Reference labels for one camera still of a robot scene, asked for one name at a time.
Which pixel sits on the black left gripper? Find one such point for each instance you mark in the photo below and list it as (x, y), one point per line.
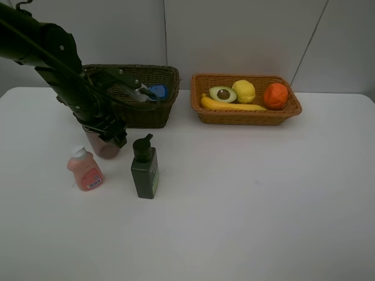
(91, 107)

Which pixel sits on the translucent pink plastic cup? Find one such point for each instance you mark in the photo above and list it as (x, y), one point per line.
(101, 148)

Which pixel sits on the pink bottle white cap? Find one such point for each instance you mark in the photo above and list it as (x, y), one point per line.
(85, 169)

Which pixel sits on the dark green pump bottle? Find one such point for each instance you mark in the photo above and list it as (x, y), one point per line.
(144, 168)

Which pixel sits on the white bottle blue cap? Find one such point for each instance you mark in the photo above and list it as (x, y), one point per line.
(159, 90)

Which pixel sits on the yellow banana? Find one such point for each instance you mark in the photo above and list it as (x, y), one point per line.
(209, 103)

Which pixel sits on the halved avocado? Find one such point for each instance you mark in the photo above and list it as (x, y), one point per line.
(223, 94)

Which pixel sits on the yellow lemon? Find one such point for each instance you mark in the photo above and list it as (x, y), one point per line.
(245, 91)

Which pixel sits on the orange tangerine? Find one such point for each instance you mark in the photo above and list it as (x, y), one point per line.
(275, 96)

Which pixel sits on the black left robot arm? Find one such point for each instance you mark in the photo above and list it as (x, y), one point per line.
(52, 52)

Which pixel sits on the dark brown wicker basket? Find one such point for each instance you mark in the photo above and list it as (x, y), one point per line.
(149, 114)

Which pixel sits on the orange wicker basket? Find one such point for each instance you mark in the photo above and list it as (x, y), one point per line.
(201, 83)

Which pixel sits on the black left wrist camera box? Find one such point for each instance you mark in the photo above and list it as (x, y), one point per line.
(123, 79)

